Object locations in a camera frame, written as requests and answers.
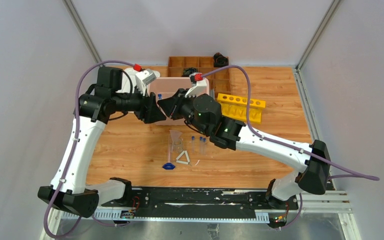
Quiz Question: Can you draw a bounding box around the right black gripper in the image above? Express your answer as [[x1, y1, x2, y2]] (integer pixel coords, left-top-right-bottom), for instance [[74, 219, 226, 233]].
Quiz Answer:
[[157, 89, 210, 136]]

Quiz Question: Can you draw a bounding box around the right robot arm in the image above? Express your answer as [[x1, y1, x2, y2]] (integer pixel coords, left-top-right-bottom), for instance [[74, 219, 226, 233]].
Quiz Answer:
[[157, 88, 331, 209]]

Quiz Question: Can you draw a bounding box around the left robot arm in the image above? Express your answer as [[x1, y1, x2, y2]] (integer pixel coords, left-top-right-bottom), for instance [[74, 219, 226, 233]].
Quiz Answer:
[[37, 66, 166, 218]]

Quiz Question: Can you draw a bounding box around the pink plastic bin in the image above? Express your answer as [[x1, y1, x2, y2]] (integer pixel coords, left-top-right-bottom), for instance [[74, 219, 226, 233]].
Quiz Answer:
[[147, 77, 210, 126]]

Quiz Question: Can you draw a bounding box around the glass funnel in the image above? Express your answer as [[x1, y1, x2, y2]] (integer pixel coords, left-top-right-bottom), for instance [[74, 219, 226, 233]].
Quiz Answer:
[[169, 129, 183, 145]]

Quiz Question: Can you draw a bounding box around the black object in tray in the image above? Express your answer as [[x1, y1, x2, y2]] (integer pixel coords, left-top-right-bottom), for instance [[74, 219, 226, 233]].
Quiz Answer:
[[182, 67, 199, 78]]

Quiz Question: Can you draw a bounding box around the small glass beaker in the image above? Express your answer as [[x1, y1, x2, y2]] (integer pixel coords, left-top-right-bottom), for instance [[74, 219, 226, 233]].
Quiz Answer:
[[172, 139, 184, 154]]

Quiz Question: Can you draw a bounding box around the white plastic lid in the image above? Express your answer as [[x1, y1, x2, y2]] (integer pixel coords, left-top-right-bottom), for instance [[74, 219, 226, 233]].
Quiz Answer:
[[118, 67, 138, 93]]

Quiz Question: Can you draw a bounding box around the blue round cap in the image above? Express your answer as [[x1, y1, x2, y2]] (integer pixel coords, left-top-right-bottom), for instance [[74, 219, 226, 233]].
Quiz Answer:
[[162, 162, 176, 170]]

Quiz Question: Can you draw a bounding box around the white clay triangle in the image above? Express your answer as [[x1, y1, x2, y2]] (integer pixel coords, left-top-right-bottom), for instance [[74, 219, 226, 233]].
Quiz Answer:
[[175, 150, 191, 165]]

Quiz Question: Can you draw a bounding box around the yellow test tube rack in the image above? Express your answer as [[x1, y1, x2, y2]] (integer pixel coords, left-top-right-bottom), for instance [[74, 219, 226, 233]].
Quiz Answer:
[[216, 93, 266, 124]]

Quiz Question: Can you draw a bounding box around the black object behind tray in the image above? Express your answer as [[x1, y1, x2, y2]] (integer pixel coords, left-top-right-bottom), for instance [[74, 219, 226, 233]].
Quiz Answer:
[[213, 52, 229, 68]]

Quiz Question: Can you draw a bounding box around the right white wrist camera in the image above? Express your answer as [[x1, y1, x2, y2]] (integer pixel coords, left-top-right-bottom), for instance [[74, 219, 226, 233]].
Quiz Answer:
[[185, 72, 210, 98]]

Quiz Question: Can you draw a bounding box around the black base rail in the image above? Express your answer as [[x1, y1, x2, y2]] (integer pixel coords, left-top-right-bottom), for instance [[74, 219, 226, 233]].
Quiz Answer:
[[103, 186, 299, 221]]

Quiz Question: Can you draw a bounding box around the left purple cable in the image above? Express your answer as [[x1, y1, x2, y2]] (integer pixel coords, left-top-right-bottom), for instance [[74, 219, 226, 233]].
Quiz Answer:
[[42, 59, 143, 239]]

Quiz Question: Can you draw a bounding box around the purple cable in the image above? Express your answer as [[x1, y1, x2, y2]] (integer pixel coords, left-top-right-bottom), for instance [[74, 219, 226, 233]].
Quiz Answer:
[[42, 59, 143, 239], [193, 64, 381, 230]]

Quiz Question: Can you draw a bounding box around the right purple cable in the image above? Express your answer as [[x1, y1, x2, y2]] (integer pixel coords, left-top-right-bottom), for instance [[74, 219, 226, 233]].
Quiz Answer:
[[193, 64, 381, 230]]

